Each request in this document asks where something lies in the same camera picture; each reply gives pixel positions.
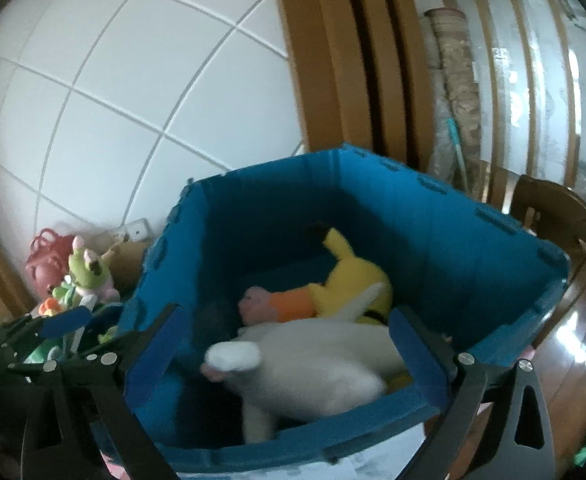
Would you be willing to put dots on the wooden door frame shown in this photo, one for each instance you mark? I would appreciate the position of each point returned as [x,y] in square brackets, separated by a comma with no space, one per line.
[353,60]

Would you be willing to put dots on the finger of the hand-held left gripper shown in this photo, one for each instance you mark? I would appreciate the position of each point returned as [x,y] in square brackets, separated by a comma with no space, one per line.
[65,322]

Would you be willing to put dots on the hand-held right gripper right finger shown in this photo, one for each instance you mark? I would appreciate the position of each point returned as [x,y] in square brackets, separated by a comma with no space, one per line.
[418,360]

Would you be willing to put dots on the rolled patterned mat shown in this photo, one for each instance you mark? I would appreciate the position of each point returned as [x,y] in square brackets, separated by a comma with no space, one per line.
[458,85]

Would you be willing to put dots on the white wall socket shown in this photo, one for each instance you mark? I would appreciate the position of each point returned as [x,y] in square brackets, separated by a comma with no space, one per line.
[133,231]

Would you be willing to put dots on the glass sliding door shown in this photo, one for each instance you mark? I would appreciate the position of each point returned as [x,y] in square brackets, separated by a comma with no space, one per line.
[528,85]

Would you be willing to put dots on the blue plastic bin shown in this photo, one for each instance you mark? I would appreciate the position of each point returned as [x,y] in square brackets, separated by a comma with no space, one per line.
[448,270]

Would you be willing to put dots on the yellow plush toy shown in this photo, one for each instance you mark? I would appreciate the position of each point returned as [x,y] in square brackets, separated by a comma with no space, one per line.
[353,285]

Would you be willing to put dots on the wooden chair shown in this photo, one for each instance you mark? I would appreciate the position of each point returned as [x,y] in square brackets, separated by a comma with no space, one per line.
[558,220]

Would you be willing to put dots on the pink and orange plush toy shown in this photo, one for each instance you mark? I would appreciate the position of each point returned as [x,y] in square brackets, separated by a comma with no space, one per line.
[273,305]

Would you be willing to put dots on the teal stick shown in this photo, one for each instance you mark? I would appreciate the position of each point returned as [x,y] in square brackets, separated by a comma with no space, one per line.
[457,155]

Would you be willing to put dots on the red handbag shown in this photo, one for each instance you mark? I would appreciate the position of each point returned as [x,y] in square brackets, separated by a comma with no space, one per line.
[45,265]

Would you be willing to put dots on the white plush toy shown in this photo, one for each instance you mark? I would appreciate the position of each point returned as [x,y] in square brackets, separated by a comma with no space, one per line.
[313,365]

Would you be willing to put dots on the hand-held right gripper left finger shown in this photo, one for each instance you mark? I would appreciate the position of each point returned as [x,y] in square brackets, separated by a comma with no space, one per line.
[155,360]

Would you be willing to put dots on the light green plush toy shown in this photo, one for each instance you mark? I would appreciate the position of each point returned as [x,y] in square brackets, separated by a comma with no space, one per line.
[90,270]

